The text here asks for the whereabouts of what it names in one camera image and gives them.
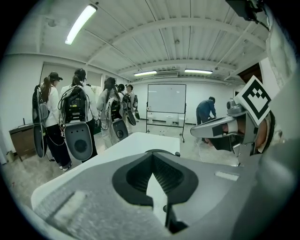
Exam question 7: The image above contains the black curved faucet spout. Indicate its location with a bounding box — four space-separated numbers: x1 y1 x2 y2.
145 149 174 156

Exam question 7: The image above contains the long white floor cable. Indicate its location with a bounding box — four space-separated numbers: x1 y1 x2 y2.
195 137 207 163

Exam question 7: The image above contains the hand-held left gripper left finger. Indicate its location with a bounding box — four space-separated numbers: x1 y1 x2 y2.
35 151 169 240

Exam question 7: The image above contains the wooden cabinet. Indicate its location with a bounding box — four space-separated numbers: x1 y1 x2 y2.
8 123 36 158

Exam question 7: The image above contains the person's white printed sweatshirt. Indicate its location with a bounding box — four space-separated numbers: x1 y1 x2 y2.
266 4 300 106

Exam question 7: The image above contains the grey backpack rig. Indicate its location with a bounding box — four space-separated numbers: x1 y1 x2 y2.
105 97 129 142
32 84 51 158
58 85 94 162
121 93 137 127
133 95 141 120

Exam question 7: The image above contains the whiteboard on rolling stand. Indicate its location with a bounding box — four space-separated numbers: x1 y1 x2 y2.
145 83 188 143

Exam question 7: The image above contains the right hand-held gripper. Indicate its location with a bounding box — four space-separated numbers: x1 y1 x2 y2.
190 75 272 165

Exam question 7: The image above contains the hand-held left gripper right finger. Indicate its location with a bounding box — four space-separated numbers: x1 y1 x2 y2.
152 142 296 240

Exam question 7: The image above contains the white bathtub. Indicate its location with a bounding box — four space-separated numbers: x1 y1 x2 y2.
31 132 181 222

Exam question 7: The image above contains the fluorescent ceiling tube light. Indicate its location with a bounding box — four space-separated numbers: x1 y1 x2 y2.
65 3 98 45
184 68 213 74
134 70 158 76

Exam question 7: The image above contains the black head-worn camera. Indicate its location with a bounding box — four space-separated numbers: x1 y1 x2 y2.
225 0 270 30

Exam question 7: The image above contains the person's right forearm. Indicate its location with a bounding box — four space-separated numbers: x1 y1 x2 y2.
255 111 290 156

